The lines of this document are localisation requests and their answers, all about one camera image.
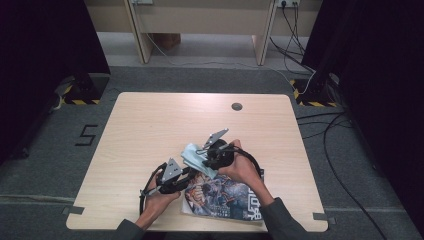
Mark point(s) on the round table grommet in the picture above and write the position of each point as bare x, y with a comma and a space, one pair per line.
236, 106

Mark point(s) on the black curtain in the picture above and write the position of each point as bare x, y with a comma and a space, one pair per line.
383, 83
40, 66

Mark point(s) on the white wall socket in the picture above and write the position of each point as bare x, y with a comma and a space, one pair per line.
288, 2

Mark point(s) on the brown cardboard box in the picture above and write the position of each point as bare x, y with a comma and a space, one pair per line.
168, 40

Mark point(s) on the person's left hand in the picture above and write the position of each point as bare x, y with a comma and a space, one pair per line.
158, 203

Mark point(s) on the light blue cloth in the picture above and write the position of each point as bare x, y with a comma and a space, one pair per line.
193, 156

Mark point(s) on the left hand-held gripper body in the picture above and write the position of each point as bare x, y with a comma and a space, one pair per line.
170, 181

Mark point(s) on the illustrated magazine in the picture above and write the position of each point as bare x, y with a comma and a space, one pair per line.
226, 200

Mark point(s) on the stand base with hazard tape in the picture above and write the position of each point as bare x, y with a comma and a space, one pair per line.
85, 88
315, 91

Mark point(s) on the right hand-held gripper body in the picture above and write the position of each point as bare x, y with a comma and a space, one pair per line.
220, 156

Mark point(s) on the person's right hand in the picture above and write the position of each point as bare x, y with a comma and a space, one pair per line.
243, 170

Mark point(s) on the beige wooden desk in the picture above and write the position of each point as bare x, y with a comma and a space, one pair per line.
200, 20

